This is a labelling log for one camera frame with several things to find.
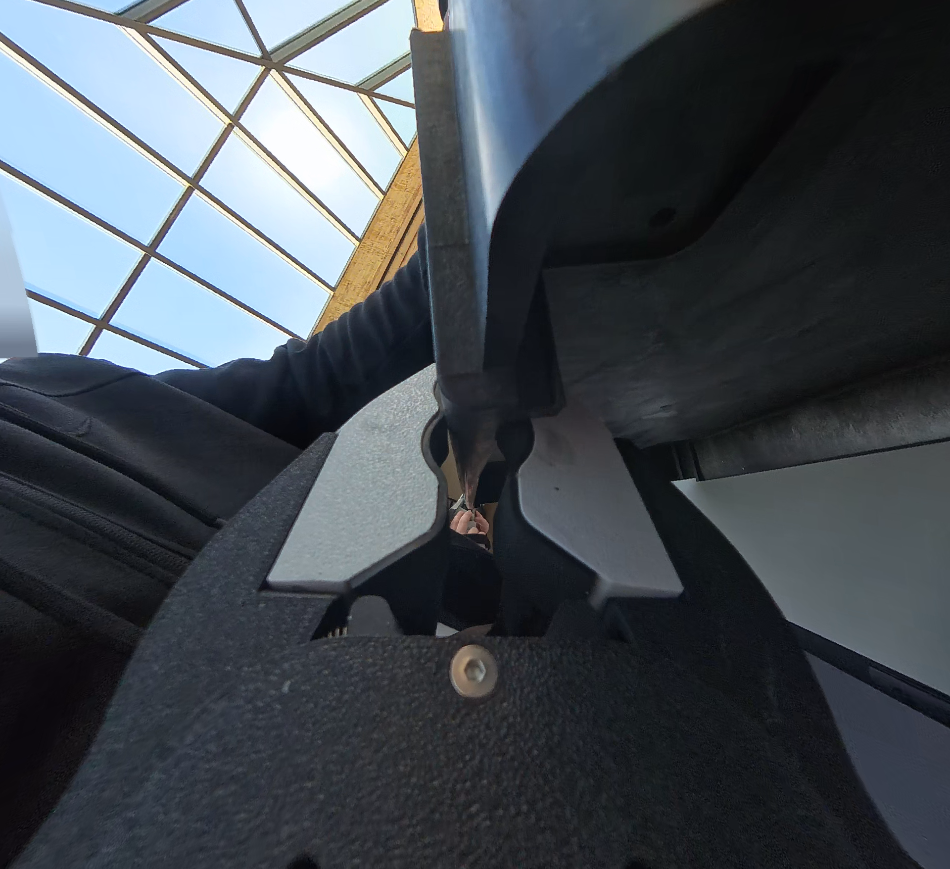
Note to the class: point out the person in black jacket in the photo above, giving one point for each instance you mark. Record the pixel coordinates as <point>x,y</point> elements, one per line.
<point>89,498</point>

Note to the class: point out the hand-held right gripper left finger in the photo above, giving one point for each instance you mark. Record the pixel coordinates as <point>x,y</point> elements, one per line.
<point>356,498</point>

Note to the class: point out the person's left forearm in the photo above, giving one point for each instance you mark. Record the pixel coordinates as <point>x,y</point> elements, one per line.
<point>334,364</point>

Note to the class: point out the grey desk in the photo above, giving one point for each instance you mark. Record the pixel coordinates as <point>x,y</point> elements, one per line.
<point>898,772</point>
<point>853,550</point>

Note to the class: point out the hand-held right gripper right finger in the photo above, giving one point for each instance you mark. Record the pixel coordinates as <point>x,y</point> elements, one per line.
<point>586,513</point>

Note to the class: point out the black plastic tray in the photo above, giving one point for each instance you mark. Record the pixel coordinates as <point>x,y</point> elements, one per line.
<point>668,141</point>

